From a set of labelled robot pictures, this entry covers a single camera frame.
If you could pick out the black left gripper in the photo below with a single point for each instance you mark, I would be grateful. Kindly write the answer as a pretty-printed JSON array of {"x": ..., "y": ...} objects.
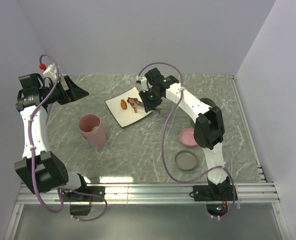
[{"x": 74, "y": 92}]

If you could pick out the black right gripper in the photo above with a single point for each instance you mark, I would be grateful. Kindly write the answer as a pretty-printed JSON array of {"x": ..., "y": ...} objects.
[{"x": 148, "y": 105}]

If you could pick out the metal tongs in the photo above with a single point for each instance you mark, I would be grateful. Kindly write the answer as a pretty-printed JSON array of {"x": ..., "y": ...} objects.
[{"x": 152, "y": 105}]

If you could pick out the orange food slice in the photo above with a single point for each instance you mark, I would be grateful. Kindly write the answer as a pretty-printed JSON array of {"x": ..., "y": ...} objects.
[{"x": 123, "y": 104}]

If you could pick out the orange red food pieces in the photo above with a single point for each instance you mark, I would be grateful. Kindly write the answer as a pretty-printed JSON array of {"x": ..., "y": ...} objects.
[{"x": 134, "y": 102}]

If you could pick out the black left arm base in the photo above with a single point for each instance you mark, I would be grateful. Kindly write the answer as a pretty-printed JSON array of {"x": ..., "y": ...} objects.
[{"x": 81, "y": 203}]

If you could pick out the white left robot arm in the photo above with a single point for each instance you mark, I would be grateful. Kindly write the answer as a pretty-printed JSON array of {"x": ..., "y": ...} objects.
[{"x": 39, "y": 165}]

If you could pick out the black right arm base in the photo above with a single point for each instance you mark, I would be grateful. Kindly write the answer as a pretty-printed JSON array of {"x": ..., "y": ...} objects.
[{"x": 216, "y": 197}]

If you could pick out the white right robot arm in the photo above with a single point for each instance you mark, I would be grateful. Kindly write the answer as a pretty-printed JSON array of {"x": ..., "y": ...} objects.
[{"x": 208, "y": 131}]

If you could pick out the white square plate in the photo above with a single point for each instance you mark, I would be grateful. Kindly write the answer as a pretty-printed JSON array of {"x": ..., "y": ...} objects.
[{"x": 126, "y": 117}]

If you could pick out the pink lid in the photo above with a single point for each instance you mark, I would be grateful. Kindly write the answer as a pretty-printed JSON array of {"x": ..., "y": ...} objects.
[{"x": 187, "y": 137}]

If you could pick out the pink cup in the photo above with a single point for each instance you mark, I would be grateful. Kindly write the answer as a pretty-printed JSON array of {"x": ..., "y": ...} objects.
[{"x": 96, "y": 138}]

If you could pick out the grey metal cup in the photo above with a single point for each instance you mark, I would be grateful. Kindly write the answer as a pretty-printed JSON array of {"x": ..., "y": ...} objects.
[{"x": 208, "y": 102}]

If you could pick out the grey lid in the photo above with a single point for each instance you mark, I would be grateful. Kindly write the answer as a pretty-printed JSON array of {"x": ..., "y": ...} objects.
[{"x": 186, "y": 160}]

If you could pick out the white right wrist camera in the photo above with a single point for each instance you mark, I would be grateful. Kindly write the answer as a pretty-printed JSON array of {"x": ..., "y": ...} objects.
[{"x": 142, "y": 80}]

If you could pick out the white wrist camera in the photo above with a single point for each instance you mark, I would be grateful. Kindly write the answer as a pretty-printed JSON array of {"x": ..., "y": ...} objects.
[
  {"x": 142, "y": 80},
  {"x": 49, "y": 71}
]

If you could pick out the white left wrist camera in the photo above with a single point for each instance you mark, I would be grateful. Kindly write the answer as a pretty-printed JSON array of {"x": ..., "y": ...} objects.
[{"x": 49, "y": 71}]

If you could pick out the aluminium rail frame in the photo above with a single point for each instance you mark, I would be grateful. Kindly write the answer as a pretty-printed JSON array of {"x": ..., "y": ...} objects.
[{"x": 141, "y": 201}]

